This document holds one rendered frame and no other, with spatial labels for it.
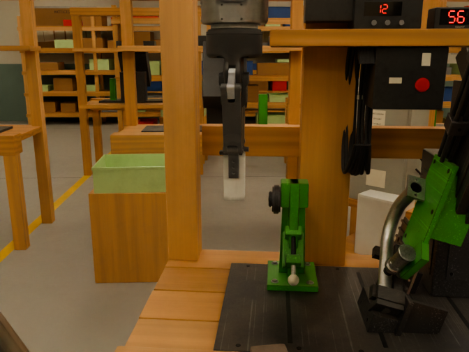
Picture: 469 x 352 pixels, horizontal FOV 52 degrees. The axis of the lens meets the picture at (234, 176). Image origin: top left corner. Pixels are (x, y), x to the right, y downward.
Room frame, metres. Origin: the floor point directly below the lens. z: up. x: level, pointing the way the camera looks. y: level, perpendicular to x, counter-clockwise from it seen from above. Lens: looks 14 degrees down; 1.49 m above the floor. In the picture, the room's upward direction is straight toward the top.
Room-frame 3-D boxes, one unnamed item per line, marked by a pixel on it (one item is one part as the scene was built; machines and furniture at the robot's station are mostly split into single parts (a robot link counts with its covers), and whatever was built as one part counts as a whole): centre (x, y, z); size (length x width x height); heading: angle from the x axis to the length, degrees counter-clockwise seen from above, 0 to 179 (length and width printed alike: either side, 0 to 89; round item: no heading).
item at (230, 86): (0.63, 0.00, 1.45); 0.05 x 0.02 x 0.05; 175
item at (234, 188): (0.66, 0.00, 1.31); 0.03 x 0.01 x 0.07; 85
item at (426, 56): (1.24, -0.43, 1.42); 0.17 x 0.12 x 0.15; 85
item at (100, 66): (10.41, 2.88, 1.11); 3.01 x 0.54 x 2.23; 92
